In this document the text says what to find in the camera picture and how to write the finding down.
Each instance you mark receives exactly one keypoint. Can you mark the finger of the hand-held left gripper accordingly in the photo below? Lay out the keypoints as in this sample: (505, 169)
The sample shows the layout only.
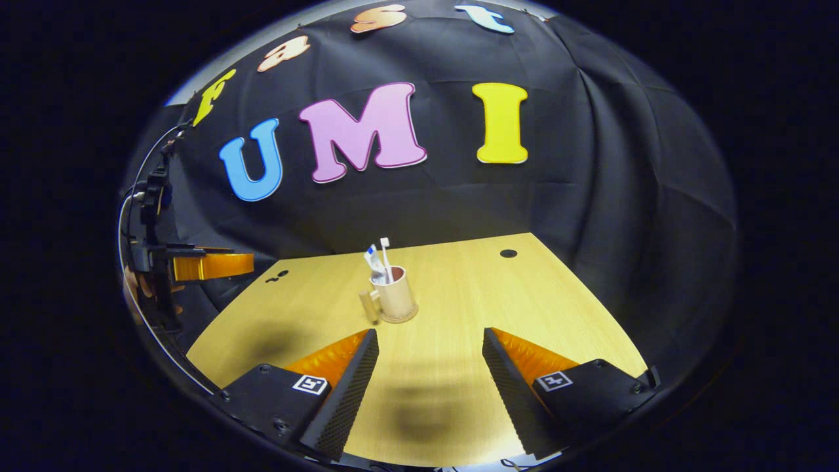
(216, 265)

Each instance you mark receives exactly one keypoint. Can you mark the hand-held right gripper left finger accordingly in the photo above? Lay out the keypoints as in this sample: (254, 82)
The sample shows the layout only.
(347, 393)

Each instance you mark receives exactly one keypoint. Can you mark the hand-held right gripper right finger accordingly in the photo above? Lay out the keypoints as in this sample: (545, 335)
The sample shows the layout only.
(511, 393)

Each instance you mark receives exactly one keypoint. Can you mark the beige cup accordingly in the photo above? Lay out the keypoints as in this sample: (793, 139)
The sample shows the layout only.
(396, 298)

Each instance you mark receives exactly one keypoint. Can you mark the white toothpaste tube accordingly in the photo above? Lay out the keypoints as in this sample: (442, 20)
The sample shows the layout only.
(375, 265)

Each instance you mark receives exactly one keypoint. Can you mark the pink toothbrush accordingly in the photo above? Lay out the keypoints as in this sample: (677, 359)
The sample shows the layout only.
(387, 259)

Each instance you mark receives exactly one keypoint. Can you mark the wooden desktop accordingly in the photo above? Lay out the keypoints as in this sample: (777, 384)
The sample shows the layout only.
(459, 295)

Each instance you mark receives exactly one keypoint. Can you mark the black backdrop cloth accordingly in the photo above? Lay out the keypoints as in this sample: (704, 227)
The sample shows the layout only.
(459, 196)

